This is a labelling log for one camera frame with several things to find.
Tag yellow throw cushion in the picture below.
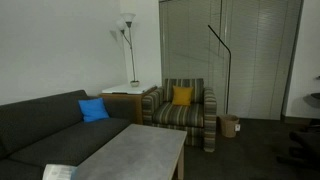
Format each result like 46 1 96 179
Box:
171 85 194 107

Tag striped upholstered armchair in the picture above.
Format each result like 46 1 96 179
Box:
141 78 218 153

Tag wooden side table white top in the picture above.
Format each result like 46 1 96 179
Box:
98 83 158 125

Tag black arc floor lamp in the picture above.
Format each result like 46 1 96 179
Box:
207 24 232 115

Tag blue throw cushion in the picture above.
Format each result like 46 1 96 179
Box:
77 97 110 123

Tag woven wicker waste basket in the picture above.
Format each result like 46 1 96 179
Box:
218 114 240 139

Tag white two-shade floor lamp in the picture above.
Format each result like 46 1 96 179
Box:
115 12 141 88

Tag grey window blinds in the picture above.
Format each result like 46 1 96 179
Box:
158 0 304 121

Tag dark grey fabric sofa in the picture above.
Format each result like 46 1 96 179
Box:
0 89 138 180

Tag black office chair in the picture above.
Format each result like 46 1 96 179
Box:
276 118 320 168

